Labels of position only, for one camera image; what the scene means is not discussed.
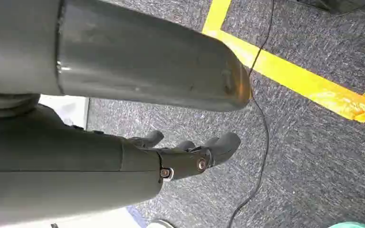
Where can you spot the ribbed grey right arm sleeve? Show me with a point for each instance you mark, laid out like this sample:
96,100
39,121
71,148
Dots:
3,105

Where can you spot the white panel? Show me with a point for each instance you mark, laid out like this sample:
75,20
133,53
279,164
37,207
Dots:
67,110

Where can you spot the white flat board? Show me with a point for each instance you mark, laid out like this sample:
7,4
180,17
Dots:
100,220

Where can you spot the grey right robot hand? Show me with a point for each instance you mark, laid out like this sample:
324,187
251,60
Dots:
132,59

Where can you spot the short yellow floor tape strip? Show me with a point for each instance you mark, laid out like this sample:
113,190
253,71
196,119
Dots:
216,14

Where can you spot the white round object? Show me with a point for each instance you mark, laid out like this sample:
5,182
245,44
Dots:
159,224

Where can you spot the teal object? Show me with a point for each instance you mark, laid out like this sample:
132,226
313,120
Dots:
349,225

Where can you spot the long yellow floor tape strip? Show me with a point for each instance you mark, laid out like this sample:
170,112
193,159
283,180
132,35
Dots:
299,78

